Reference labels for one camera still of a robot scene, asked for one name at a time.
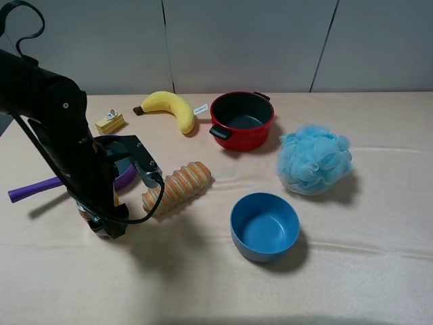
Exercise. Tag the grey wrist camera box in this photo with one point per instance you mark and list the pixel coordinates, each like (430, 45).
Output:
(133, 149)

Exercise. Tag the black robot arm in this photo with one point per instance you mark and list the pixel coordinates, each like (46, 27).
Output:
(51, 110)

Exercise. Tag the red cooking pot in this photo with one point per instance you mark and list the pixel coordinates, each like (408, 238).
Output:
(241, 120)

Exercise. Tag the yellow drink can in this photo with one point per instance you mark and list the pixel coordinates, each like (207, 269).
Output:
(86, 216)

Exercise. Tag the purple frying pan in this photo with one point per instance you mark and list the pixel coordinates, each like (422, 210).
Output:
(35, 189)

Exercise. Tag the blue mesh bath sponge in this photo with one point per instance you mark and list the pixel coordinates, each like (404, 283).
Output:
(312, 159)

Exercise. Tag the yellow plush banana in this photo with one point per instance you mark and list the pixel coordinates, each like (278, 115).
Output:
(164, 101)

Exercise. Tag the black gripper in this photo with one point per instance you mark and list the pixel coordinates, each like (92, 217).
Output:
(107, 221)

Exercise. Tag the blue plastic bowl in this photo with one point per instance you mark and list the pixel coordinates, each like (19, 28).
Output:
(263, 227)

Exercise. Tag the ridged bread loaf toy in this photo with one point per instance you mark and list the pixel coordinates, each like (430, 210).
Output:
(182, 185)

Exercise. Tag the yellow cake slice toy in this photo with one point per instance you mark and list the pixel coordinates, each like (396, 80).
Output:
(111, 123)

